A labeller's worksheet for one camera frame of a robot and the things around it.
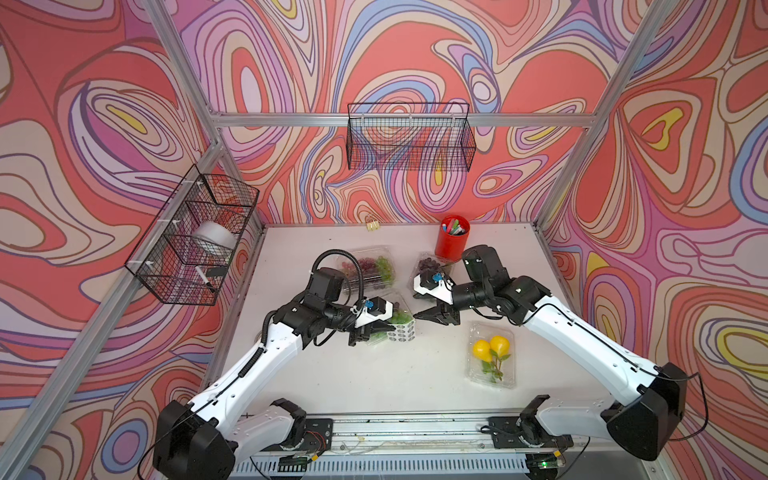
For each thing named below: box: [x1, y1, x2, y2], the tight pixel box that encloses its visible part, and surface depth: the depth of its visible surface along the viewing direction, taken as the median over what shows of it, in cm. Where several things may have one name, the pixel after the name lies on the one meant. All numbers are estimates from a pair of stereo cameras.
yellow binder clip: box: [365, 214, 381, 232], surface depth 121 cm
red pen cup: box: [435, 215, 470, 263], surface depth 106 cm
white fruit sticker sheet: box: [387, 319, 416, 343], surface depth 72 cm
